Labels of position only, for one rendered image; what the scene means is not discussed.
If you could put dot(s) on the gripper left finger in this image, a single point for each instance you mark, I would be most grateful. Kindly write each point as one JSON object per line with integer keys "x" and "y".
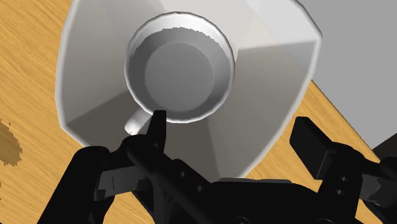
{"x": 155, "y": 161}

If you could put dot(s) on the white mug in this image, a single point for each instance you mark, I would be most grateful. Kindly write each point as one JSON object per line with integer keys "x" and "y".
{"x": 179, "y": 73}

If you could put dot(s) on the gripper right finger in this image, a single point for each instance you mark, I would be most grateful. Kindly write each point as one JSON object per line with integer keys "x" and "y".
{"x": 335, "y": 164}

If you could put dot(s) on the white angular bowl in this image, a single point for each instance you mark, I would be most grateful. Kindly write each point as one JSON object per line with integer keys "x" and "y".
{"x": 257, "y": 102}

